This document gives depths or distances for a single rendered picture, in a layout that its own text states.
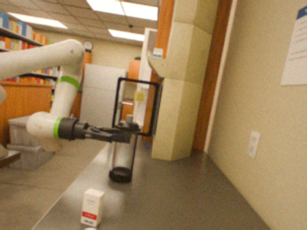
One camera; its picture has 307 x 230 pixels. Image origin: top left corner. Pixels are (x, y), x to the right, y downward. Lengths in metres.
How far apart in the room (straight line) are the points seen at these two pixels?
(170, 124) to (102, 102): 5.14
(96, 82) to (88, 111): 0.88
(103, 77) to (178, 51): 5.13
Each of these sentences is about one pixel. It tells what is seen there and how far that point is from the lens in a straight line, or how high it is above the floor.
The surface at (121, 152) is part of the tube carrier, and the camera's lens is 0.84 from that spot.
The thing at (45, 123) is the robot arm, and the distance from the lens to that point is 0.91.
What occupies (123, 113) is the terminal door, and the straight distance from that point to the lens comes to 1.52.
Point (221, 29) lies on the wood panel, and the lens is 1.66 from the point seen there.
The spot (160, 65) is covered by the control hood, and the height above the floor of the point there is 1.47.
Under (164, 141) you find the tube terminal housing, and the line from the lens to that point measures 1.20.
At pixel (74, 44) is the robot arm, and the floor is 1.49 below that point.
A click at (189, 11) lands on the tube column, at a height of 1.77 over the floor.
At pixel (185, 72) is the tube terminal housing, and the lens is 1.18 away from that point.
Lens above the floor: 1.33
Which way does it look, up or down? 7 degrees down
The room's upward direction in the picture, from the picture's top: 9 degrees clockwise
